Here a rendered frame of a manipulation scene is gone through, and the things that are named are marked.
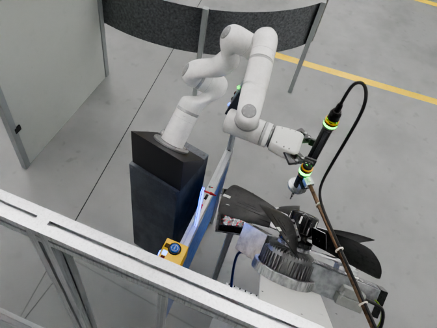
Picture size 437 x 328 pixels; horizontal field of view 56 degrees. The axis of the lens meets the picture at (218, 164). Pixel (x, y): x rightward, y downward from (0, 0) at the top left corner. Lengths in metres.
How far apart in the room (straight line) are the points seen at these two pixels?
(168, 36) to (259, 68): 1.97
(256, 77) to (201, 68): 0.53
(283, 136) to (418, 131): 3.08
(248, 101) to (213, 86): 0.70
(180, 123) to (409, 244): 2.18
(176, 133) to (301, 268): 0.86
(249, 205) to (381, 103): 2.87
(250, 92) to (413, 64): 3.95
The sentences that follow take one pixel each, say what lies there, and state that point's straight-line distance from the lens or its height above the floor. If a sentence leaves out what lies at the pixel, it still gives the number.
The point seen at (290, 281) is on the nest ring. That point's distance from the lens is 1.67.
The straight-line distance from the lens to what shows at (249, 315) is 0.64.
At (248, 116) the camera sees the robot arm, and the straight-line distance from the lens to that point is 1.27.
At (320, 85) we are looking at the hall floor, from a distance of 4.30.
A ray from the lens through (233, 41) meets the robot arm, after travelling 1.66.
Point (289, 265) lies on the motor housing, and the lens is 1.68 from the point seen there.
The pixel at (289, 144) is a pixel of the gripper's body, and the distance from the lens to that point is 1.34.
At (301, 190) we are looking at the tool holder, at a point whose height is 1.48.
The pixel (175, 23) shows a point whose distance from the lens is 3.28.
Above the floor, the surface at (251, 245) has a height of 1.00.
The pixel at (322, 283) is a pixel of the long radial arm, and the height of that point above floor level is 1.10.
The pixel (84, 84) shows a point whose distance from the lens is 3.67.
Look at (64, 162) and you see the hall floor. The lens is 3.36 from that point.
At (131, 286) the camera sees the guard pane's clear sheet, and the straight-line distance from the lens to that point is 0.77.
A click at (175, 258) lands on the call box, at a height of 1.07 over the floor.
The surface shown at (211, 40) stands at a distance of 3.32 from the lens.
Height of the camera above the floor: 2.65
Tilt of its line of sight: 53 degrees down
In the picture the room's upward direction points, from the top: 13 degrees clockwise
